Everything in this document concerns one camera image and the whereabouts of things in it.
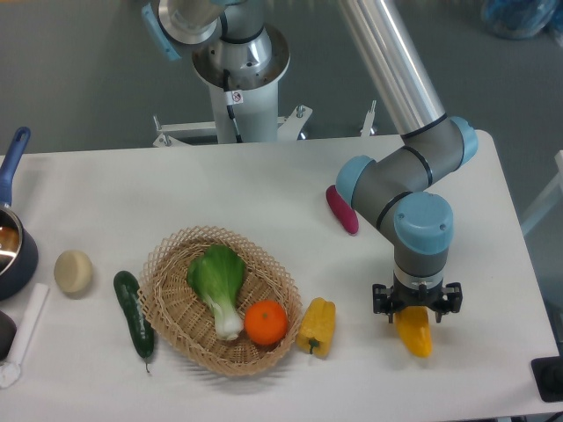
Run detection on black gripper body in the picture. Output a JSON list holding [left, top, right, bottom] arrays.
[[372, 280, 462, 316]]

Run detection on yellow mango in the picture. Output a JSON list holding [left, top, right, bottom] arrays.
[[394, 306, 433, 358]]

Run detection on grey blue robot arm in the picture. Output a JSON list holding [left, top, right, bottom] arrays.
[[141, 1, 479, 317]]

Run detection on yellow bell pepper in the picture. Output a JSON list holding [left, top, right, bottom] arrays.
[[296, 297, 336, 359]]

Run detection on purple sweet potato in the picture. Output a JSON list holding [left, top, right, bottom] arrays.
[[325, 185, 359, 236]]

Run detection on black device at edge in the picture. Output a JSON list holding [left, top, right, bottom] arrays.
[[530, 356, 562, 403]]

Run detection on orange fruit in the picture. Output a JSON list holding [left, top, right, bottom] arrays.
[[244, 300, 289, 346]]

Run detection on green bok choy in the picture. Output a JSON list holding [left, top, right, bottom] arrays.
[[186, 244, 245, 341]]

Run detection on woven wicker basket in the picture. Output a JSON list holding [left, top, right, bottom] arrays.
[[139, 226, 302, 376]]

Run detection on dark green cucumber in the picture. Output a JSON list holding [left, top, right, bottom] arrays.
[[113, 270, 155, 373]]

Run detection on blue plastic bag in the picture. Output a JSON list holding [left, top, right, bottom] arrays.
[[480, 0, 562, 40]]

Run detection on beige round potato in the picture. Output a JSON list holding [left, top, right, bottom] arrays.
[[54, 250, 93, 294]]

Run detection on blue saucepan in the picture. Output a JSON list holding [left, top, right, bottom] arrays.
[[1, 127, 39, 301]]

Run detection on dark round object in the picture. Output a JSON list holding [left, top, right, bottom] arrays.
[[0, 311, 17, 360]]

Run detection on white rolled cloth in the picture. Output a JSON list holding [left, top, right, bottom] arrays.
[[1, 283, 49, 389]]

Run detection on white frame at right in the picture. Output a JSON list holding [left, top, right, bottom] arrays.
[[520, 150, 562, 236]]

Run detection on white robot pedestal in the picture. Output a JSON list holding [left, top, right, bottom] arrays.
[[151, 81, 378, 149]]

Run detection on black cable on pedestal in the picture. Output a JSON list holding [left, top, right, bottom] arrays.
[[222, 69, 244, 144]]

